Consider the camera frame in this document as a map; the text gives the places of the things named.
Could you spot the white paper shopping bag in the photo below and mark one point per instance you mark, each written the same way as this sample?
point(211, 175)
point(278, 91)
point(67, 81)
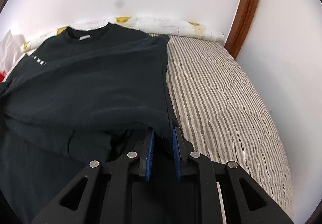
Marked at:
point(10, 50)

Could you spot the black sweatshirt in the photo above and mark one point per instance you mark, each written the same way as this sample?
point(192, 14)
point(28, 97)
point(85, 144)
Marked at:
point(75, 96)

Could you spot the striped quilted mattress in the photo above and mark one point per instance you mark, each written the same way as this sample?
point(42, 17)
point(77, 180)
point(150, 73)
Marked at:
point(221, 113)

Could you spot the brown wooden door frame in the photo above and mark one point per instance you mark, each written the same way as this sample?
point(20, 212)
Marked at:
point(240, 26)

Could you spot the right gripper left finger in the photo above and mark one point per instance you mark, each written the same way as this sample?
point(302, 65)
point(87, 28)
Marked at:
point(98, 194)

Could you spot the red shopping bag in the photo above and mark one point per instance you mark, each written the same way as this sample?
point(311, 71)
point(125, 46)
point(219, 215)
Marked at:
point(2, 75)

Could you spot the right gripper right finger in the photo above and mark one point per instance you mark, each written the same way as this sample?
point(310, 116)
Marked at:
point(225, 193)

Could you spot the white lemon print sheet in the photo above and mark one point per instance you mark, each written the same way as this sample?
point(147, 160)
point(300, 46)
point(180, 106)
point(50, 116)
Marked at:
point(157, 26)

